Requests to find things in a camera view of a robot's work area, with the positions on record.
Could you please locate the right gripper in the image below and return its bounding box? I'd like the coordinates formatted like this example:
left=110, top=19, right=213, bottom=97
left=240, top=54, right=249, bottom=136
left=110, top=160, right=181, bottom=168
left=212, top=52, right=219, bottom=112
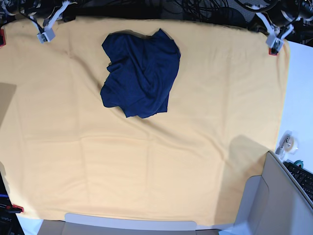
left=31, top=0, right=76, bottom=23

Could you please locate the red clamp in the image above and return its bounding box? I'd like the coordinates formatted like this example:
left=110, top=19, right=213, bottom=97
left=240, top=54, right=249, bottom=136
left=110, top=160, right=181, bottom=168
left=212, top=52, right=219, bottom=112
left=5, top=205, right=24, bottom=213
left=0, top=29, right=6, bottom=47
left=268, top=48, right=279, bottom=56

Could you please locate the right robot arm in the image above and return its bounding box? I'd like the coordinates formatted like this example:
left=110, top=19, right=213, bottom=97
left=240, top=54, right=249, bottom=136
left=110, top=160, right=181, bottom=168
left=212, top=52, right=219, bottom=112
left=0, top=0, right=66, bottom=23

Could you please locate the green tape roll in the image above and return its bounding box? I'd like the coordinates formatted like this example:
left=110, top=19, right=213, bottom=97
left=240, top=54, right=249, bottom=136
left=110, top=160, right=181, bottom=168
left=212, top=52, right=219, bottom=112
left=294, top=160, right=304, bottom=168

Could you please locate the yellow table cloth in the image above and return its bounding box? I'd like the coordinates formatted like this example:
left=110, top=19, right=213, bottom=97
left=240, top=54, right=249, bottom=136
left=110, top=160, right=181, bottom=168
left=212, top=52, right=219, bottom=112
left=0, top=18, right=291, bottom=226

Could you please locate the red clamp top right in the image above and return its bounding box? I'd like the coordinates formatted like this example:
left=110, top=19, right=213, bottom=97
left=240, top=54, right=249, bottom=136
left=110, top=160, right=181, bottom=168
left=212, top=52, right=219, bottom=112
left=268, top=48, right=279, bottom=56

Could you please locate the red clamp bottom left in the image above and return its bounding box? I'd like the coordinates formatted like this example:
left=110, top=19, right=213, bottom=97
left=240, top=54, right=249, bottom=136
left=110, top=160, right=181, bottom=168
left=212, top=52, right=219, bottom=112
left=5, top=205, right=24, bottom=213

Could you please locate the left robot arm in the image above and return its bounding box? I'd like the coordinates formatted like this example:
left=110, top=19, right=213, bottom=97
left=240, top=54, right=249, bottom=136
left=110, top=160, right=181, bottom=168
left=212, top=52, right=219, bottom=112
left=251, top=0, right=313, bottom=33

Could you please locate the red clamp top left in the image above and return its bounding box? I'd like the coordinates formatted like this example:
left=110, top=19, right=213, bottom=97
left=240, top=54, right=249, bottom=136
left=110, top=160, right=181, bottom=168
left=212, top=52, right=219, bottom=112
left=0, top=29, right=6, bottom=47

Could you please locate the clear tape dispenser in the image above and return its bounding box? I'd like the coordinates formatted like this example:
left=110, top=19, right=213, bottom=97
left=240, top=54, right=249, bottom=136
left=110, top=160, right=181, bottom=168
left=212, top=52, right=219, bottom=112
left=275, top=130, right=299, bottom=156

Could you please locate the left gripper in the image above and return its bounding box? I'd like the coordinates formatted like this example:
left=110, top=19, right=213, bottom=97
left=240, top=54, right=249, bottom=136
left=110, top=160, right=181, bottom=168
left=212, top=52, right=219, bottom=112
left=247, top=8, right=299, bottom=33

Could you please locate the black keyboard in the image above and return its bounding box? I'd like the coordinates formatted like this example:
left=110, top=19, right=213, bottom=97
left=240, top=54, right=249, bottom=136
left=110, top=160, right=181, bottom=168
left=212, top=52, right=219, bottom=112
left=284, top=162, right=313, bottom=201

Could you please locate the white cardboard box bottom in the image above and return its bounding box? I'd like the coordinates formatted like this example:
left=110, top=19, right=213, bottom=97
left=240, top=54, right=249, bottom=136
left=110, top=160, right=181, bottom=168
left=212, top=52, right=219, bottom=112
left=38, top=213, right=220, bottom=235

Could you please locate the dark blue long-sleeve shirt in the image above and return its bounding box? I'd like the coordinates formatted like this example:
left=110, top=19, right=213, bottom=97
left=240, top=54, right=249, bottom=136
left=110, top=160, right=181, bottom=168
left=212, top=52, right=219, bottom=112
left=100, top=29, right=181, bottom=118

